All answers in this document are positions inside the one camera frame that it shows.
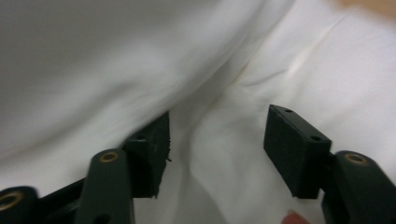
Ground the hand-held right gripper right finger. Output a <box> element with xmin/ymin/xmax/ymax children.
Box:
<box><xmin>262</xmin><ymin>104</ymin><xmax>332</xmax><ymax>200</ymax></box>

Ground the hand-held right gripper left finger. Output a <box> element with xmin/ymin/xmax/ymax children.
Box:
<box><xmin>121</xmin><ymin>110</ymin><xmax>172</xmax><ymax>200</ymax></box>

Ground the white tiered skirt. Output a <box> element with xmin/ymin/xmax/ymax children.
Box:
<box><xmin>0</xmin><ymin>0</ymin><xmax>396</xmax><ymax>224</ymax></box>

